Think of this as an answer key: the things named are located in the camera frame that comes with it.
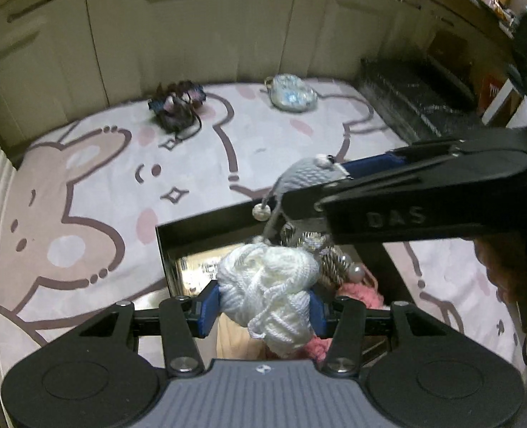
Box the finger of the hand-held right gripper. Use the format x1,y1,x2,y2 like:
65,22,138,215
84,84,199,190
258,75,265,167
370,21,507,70
344,128,527,179
281,149,527,246

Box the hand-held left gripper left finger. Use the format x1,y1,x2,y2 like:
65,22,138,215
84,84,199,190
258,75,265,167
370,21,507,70
78,281,222,376

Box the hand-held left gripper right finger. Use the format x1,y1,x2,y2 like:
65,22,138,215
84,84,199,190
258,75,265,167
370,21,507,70
308,290,453,377

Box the yellow cardboard box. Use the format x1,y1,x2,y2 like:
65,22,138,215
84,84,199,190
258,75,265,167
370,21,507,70
176,252,222,297

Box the silver rope pearl bundle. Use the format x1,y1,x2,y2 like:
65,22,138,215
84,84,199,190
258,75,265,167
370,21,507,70
281,225,366,288

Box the white yarn ball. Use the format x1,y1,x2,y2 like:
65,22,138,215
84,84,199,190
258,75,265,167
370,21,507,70
216,243,320,357

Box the grey crochet toy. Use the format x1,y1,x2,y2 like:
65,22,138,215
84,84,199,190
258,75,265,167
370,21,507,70
253,154,350,244

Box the black storage box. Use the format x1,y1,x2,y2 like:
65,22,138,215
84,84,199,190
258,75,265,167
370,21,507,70
155,205,418,366

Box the person's right hand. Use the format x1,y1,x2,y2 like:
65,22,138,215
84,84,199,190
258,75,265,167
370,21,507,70
475,236,527,368

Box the wooden paddle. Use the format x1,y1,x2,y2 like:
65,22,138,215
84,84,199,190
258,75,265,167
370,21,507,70
216,314,268,360

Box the white orange cardboard box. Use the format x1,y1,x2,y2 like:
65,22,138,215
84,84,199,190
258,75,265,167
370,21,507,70
481,75,527,129

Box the pink yarn ball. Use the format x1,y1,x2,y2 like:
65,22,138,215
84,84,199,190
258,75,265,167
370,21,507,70
305,267,386,360

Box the floral fabric pouch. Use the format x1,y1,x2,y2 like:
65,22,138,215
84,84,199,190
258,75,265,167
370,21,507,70
264,73,320,112

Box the printed cartoon blanket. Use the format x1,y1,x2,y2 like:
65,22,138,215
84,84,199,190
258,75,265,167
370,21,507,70
0,78,527,366

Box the dark hair accessory bundle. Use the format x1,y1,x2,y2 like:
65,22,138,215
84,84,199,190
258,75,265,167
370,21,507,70
147,80,207,141

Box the cream cabinet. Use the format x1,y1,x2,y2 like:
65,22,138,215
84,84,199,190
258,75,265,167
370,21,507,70
0,0,482,152

